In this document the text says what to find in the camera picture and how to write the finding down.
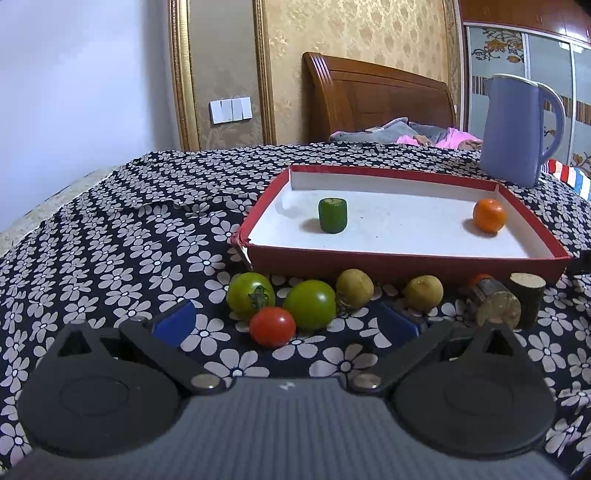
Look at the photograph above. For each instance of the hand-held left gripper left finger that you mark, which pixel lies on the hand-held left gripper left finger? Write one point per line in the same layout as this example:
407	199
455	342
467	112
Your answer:
173	324

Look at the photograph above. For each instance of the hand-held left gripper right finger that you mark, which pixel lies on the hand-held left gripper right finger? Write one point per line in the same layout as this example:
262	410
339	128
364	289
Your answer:
398	323

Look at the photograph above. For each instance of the red cardboard tray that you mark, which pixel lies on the red cardboard tray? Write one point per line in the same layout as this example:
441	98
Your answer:
406	226

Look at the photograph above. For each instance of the red tomato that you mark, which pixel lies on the red tomato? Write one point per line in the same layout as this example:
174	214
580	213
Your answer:
272	327

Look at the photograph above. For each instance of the brown longan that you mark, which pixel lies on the brown longan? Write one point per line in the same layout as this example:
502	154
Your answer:
424	293
354	287

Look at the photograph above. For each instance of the green tomato with stem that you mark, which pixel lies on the green tomato with stem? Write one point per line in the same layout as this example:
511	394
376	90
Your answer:
242	293

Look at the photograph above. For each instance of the small orange fruit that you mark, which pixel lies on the small orange fruit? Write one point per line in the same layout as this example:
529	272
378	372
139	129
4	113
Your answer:
479	278

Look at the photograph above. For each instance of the lying wood log piece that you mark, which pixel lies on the lying wood log piece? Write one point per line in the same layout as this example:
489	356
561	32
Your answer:
496	307

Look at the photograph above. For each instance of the black floral cloth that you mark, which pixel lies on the black floral cloth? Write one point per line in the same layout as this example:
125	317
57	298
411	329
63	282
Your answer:
138	230

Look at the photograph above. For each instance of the green cucumber piece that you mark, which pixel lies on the green cucumber piece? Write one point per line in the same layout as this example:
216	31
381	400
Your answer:
332	216

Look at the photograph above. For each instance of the upright wood log piece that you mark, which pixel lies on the upright wood log piece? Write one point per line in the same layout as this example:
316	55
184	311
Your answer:
528	290

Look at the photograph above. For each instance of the orange tangerine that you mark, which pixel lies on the orange tangerine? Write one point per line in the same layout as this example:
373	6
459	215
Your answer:
489	215

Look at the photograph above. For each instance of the black object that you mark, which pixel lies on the black object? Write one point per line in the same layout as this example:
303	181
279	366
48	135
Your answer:
581	266

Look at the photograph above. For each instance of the pile of clothes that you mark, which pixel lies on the pile of clothes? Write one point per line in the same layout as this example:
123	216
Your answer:
374	133

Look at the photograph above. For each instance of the pink cloth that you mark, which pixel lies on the pink cloth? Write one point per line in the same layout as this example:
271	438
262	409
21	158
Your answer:
455	138

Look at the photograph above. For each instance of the blue kettle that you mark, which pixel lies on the blue kettle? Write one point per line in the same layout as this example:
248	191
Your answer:
510	129

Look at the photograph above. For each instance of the red blue striped cloth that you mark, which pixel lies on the red blue striped cloth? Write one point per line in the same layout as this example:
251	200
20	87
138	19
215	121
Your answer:
570	177

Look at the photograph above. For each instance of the wooden bed headboard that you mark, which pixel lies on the wooden bed headboard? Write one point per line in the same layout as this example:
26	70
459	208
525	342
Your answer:
369	92

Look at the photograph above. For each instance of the floral glass door wardrobe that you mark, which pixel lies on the floral glass door wardrobe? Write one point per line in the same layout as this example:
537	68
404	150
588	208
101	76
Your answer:
508	41

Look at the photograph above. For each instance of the white wall switch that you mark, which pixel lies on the white wall switch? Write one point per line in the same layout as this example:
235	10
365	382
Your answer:
230	110

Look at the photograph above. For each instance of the gold wall frame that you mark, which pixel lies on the gold wall frame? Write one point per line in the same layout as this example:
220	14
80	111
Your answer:
184	92

